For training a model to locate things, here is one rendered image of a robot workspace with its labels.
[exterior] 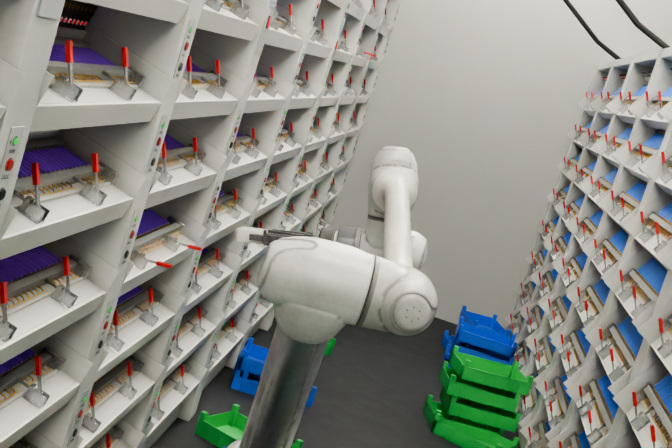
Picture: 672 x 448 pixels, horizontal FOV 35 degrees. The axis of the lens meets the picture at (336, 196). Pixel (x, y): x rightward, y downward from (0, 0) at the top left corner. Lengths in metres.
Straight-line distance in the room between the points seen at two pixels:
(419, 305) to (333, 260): 0.17
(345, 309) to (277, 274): 0.13
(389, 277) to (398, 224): 0.36
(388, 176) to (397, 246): 0.25
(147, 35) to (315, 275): 0.62
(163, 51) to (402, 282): 0.67
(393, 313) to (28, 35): 0.78
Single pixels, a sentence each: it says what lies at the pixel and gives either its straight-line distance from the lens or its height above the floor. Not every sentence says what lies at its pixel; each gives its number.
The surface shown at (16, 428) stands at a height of 0.55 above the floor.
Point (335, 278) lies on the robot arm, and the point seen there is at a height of 0.98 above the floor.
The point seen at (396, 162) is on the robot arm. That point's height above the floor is 1.15.
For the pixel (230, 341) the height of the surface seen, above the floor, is 0.16.
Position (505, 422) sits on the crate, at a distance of 4.51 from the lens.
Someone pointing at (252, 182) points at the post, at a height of 0.85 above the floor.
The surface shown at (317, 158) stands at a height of 0.85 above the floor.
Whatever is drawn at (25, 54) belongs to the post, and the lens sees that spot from 1.48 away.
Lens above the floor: 1.35
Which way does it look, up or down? 8 degrees down
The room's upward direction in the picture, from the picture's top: 17 degrees clockwise
